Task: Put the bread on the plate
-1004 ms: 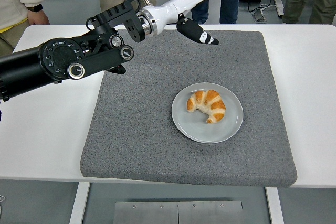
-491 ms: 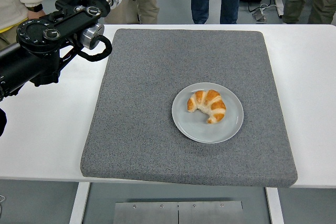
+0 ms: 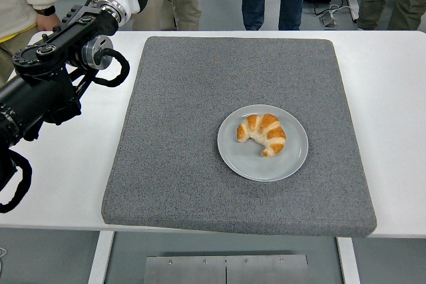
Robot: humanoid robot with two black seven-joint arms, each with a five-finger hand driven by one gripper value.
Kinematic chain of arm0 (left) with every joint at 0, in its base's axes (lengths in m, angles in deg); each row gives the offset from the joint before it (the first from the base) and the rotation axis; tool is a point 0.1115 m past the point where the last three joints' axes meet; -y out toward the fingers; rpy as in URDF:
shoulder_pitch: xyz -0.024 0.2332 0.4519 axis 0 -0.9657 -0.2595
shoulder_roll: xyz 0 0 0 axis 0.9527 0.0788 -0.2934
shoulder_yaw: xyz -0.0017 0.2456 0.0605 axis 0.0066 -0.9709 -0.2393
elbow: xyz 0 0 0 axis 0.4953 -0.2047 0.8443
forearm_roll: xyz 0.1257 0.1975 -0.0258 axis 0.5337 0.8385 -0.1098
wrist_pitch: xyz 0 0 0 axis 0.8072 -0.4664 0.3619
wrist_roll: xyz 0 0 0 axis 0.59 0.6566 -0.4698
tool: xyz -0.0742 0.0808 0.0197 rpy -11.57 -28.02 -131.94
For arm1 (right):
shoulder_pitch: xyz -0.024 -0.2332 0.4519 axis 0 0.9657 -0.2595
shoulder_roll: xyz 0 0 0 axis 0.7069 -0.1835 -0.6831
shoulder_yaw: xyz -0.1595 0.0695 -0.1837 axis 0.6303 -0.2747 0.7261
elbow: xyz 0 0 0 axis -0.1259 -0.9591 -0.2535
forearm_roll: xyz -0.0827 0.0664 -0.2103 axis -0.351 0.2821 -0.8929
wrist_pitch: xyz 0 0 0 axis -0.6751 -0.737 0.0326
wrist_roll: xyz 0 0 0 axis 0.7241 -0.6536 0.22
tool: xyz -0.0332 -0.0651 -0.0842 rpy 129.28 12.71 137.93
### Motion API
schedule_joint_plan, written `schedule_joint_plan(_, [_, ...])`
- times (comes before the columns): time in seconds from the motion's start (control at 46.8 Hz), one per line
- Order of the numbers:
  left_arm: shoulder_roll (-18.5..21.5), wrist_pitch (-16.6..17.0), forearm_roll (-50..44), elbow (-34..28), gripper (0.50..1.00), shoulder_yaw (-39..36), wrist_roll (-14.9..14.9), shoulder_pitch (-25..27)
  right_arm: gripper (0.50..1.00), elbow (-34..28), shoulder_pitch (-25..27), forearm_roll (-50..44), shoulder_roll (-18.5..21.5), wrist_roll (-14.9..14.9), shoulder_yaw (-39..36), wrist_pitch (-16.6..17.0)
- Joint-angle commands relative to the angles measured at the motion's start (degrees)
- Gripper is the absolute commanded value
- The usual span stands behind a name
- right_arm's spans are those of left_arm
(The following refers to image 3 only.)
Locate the grey floor device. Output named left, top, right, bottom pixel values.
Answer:
left=319, top=11, right=339, bottom=28

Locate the person's hand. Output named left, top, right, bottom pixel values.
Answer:
left=36, top=14, right=62, bottom=32

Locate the grey round plate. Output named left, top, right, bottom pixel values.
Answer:
left=217, top=104, right=310, bottom=183

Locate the croissant bread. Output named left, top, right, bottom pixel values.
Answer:
left=236, top=113, right=288, bottom=158

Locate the white floor cable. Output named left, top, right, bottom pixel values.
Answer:
left=314, top=3, right=353, bottom=18

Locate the white table leg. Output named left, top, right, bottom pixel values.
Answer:
left=335, top=236, right=362, bottom=284
left=87, top=230, right=116, bottom=284

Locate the black wristwatch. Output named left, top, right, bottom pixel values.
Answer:
left=35, top=5, right=57, bottom=17

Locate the grey felt mat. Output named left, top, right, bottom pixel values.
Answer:
left=101, top=36, right=379, bottom=239

